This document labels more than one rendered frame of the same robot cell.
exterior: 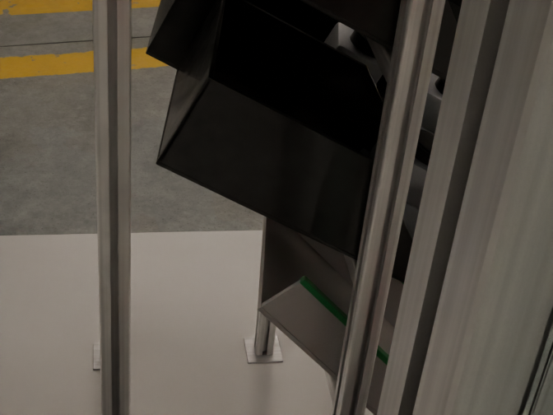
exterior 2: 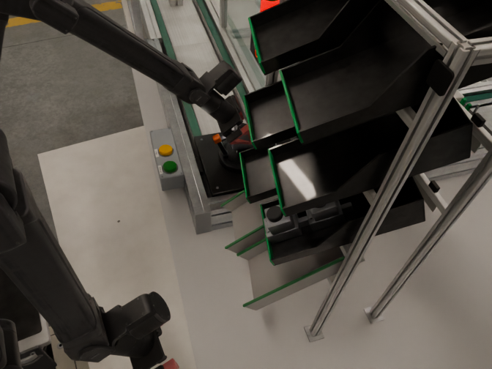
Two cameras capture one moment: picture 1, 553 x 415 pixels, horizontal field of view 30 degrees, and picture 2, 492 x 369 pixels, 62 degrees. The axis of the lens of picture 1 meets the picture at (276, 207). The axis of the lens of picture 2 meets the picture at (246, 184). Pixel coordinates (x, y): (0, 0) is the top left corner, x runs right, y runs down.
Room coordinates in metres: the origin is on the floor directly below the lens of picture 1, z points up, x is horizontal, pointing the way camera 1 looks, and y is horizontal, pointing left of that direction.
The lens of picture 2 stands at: (1.19, -0.26, 1.87)
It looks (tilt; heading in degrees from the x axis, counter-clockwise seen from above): 50 degrees down; 171
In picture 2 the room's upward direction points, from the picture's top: 5 degrees clockwise
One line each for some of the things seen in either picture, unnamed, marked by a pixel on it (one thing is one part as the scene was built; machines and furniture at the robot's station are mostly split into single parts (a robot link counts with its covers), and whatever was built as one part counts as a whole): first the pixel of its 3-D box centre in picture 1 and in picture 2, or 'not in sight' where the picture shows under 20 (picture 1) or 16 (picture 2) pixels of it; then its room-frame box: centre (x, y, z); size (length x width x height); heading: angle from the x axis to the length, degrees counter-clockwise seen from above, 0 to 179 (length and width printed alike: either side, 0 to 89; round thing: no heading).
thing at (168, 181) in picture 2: not in sight; (166, 157); (0.31, -0.38, 0.93); 0.21 x 0.07 x 0.06; 12
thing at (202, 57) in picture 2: not in sight; (222, 107); (0.05, -0.19, 0.91); 0.84 x 0.28 x 0.10; 12
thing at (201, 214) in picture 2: not in sight; (175, 118); (0.11, -0.35, 0.91); 0.89 x 0.06 x 0.11; 12
